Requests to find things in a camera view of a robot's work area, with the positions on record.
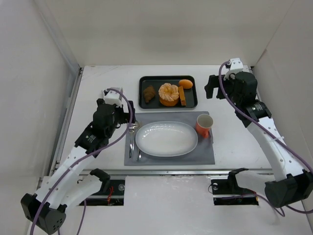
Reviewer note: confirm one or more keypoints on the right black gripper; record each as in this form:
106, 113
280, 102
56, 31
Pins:
218, 86

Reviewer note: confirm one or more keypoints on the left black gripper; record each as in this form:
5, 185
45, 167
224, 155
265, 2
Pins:
124, 116

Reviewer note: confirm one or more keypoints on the brown croissant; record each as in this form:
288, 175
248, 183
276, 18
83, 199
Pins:
149, 93

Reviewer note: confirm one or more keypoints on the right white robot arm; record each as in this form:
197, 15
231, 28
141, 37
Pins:
293, 179

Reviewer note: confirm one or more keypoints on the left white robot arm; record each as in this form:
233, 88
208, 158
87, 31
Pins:
47, 208

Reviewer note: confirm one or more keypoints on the silver fork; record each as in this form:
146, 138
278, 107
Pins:
132, 132

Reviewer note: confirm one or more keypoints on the silver spoon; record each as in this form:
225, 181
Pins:
138, 153

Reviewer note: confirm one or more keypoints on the round orange bun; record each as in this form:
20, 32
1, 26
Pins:
186, 84

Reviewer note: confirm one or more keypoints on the orange mug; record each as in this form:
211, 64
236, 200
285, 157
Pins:
203, 125

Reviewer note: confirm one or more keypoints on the orange cake slice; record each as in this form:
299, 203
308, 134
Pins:
182, 96

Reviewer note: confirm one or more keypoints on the peeled mandarin pastry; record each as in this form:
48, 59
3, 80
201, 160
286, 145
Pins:
168, 94

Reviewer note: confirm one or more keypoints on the black serving tray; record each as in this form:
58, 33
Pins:
157, 81

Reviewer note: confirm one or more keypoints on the white oval plate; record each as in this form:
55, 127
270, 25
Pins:
166, 139

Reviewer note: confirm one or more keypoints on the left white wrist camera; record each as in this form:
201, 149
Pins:
113, 97

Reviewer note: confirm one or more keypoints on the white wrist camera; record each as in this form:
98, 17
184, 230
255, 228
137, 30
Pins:
113, 97
234, 65

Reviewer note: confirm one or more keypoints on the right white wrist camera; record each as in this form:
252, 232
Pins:
234, 65

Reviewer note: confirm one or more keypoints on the aluminium table rail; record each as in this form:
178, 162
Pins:
64, 121

